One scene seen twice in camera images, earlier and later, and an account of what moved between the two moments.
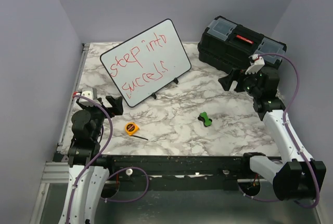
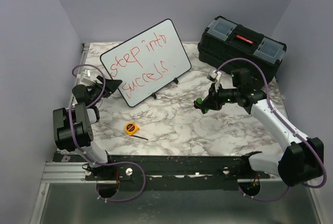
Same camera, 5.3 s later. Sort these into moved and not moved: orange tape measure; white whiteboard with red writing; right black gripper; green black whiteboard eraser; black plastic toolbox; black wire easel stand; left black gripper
Moved: green black whiteboard eraser; right black gripper; left black gripper
Not moved: white whiteboard with red writing; black wire easel stand; orange tape measure; black plastic toolbox
